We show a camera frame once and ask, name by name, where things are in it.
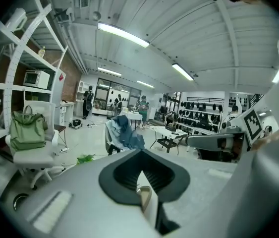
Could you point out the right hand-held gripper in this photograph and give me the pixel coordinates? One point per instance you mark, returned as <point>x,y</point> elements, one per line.
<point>250,128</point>

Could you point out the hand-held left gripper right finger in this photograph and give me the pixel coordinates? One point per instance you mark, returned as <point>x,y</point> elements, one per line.
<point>203,182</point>

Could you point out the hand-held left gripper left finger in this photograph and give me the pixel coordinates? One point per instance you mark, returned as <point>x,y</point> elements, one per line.
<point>79,207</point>

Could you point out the person's right forearm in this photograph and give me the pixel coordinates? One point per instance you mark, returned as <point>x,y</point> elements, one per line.
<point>265,141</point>

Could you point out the shelf of black hats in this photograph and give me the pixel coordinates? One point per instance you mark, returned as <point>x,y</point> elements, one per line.
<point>198,115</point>

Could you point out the table with patterned cloth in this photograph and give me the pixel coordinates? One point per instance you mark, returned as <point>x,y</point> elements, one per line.
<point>166,131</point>

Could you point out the small green potted plant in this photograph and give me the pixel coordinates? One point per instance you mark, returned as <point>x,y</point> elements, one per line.
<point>84,159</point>

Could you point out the black waste bin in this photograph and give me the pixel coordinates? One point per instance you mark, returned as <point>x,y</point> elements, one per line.
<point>20,199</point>

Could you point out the white office chair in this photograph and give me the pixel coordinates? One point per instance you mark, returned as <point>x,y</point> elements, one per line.
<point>32,157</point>

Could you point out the long ceiling light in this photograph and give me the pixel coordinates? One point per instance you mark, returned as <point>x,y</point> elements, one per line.
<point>145,84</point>
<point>123,33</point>
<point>278,73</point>
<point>109,71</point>
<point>182,71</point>

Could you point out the blue denim cloth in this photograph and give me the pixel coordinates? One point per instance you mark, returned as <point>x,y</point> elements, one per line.
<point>129,137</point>

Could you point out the table with white cloth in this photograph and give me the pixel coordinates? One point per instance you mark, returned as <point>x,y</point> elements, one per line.
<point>131,115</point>

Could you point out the person's white printed shirt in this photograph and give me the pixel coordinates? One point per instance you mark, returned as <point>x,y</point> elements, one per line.
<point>278,108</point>

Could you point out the white power strip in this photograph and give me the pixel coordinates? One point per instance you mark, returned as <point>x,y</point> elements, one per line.
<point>91,125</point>

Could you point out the black bag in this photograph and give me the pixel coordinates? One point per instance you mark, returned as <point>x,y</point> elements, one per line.
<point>76,123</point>

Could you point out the green fabric bag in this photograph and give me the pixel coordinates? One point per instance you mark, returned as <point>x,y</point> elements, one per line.
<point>27,130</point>

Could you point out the white desk with drawers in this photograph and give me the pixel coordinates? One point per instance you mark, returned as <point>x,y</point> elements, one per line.
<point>67,110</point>

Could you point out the white fridge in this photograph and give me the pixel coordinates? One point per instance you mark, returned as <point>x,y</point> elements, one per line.
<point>57,93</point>

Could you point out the white tall cabinet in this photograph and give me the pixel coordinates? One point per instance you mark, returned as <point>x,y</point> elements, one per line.
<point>81,90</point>

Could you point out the white microwave oven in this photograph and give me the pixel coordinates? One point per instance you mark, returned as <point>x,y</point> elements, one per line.
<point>36,79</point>

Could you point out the white metal shelf rack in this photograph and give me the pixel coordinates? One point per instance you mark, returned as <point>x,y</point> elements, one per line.
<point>11,66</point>

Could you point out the yellow bottle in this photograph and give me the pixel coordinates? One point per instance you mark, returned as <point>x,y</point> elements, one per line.
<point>41,52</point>

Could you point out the white plastic pitcher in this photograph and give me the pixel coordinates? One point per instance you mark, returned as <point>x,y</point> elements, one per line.
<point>15,18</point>

